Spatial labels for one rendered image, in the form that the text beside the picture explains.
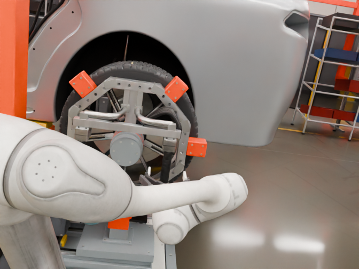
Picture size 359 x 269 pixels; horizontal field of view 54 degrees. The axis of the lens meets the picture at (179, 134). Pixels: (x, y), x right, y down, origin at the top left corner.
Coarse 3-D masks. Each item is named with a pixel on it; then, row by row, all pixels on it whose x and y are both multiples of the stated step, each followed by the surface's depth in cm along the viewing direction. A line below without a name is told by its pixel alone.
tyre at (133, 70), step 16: (112, 64) 169; (128, 64) 161; (144, 64) 169; (96, 80) 159; (144, 80) 160; (160, 80) 160; (80, 96) 160; (64, 112) 162; (192, 112) 166; (64, 128) 164; (192, 128) 168; (176, 176) 175
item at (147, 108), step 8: (112, 88) 210; (104, 96) 211; (112, 96) 211; (120, 96) 212; (144, 96) 213; (120, 104) 209; (144, 104) 214; (152, 104) 217; (112, 112) 214; (144, 112) 216; (112, 120) 216
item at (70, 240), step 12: (72, 228) 204; (72, 240) 199; (72, 252) 185; (72, 264) 179; (84, 264) 179; (96, 264) 180; (108, 264) 181; (120, 264) 185; (132, 264) 187; (144, 264) 188
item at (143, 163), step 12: (108, 96) 163; (120, 108) 165; (156, 108) 166; (108, 120) 167; (120, 120) 167; (108, 132) 169; (144, 144) 171; (156, 144) 172; (132, 168) 190; (144, 168) 188; (156, 168) 181; (132, 180) 175
